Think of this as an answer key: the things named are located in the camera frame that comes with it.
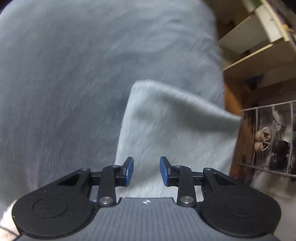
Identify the metal shoe rack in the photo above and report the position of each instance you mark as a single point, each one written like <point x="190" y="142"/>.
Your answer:
<point x="280" y="118"/>

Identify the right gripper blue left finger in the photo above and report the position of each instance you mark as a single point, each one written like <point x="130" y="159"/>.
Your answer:
<point x="111" y="177"/>

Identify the black shoes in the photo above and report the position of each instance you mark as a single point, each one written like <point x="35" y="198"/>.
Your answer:
<point x="279" y="158"/>

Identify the beige shoes pair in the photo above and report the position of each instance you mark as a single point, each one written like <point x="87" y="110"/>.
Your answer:
<point x="262" y="140"/>

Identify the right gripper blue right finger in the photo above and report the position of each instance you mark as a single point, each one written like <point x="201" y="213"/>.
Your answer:
<point x="181" y="177"/>

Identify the light grey sweatshirt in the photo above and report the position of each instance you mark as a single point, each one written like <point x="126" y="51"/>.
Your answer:
<point x="161" y="120"/>

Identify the grey bed sheet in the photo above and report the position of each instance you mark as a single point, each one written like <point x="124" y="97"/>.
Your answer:
<point x="67" y="68"/>

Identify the cream wooden desk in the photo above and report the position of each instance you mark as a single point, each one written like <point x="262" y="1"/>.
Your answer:
<point x="255" y="36"/>

